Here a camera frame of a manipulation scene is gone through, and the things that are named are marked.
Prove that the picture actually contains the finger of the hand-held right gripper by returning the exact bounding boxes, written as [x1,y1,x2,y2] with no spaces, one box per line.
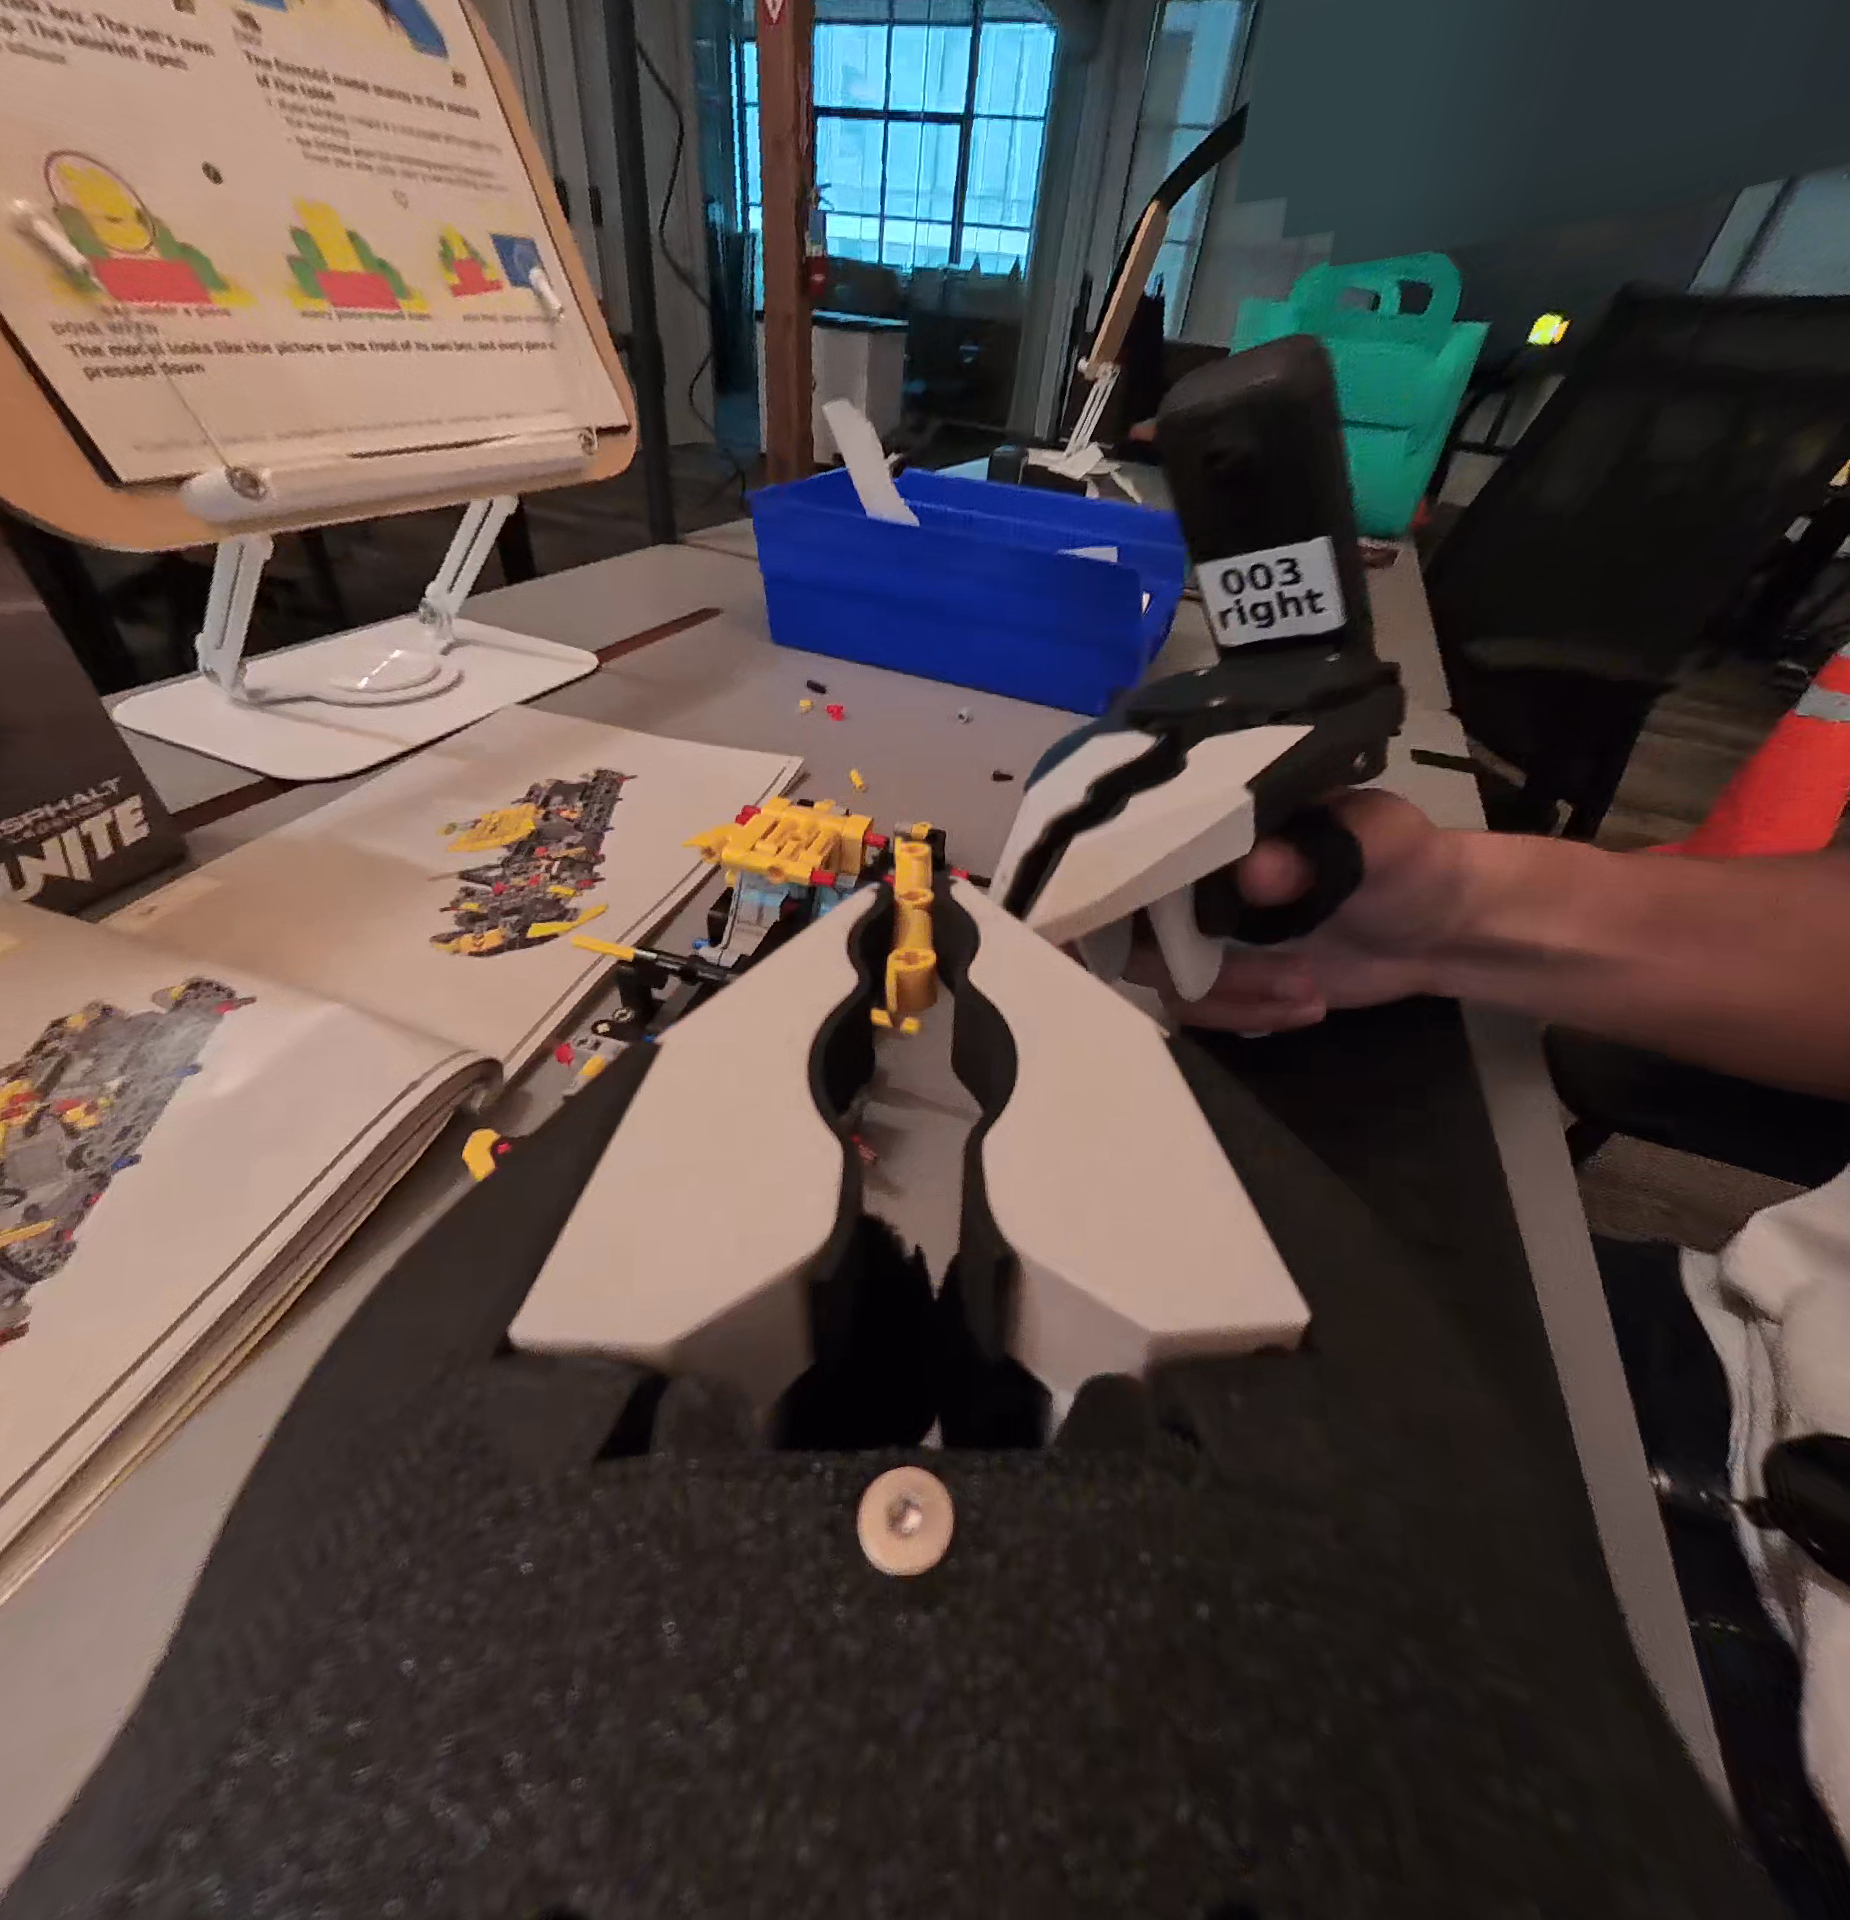
[988,718,1167,920]
[1014,724,1318,949]

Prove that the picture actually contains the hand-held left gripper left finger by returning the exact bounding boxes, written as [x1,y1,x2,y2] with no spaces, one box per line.
[509,882,894,1416]

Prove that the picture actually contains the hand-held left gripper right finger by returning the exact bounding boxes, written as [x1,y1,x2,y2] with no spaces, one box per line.
[937,879,1312,1393]

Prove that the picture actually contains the yellow lego connector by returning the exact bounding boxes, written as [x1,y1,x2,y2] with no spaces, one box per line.
[873,833,942,1036]

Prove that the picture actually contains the partly built lego car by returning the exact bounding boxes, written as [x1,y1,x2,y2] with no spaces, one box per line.
[460,793,1003,1187]

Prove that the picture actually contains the person's right forearm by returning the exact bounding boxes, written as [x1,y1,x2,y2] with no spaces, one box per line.
[1459,822,1850,1123]

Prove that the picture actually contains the scattered tiny lego bits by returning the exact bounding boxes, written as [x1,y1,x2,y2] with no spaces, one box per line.
[795,677,1018,789]

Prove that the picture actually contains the black lego set box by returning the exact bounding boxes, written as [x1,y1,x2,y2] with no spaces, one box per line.
[0,599,190,915]

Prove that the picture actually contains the person's right hand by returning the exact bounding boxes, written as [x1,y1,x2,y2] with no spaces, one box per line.
[1127,785,1470,1040]

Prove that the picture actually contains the teal felt bag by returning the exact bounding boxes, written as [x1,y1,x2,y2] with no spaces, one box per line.
[1232,251,1489,539]

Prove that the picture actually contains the wooden book stand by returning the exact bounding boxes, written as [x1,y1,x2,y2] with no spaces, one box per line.
[0,0,637,785]
[1065,101,1254,482]

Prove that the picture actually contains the blue plastic bin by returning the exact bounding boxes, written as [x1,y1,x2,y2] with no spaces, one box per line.
[745,468,1190,720]

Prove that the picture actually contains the black table mat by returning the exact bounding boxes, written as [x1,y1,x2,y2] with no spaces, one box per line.
[1172,997,1737,1816]

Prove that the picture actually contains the black office chair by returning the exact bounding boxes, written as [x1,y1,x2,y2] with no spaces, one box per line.
[1421,277,1850,840]

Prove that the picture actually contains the white paper card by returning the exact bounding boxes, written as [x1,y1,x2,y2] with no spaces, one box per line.
[820,397,922,531]

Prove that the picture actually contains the open instruction booklet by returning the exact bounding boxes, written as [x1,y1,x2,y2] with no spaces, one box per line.
[0,704,807,1635]

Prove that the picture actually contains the paned window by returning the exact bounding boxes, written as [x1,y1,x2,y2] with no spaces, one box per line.
[812,17,1055,280]

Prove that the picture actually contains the orange traffic cone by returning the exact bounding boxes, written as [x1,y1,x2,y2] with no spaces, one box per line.
[1652,576,1850,861]

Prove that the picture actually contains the printed instruction sheet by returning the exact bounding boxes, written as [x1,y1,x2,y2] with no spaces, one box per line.
[0,0,633,485]

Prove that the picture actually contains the wooden post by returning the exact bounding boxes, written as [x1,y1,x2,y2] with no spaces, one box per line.
[756,0,820,485]

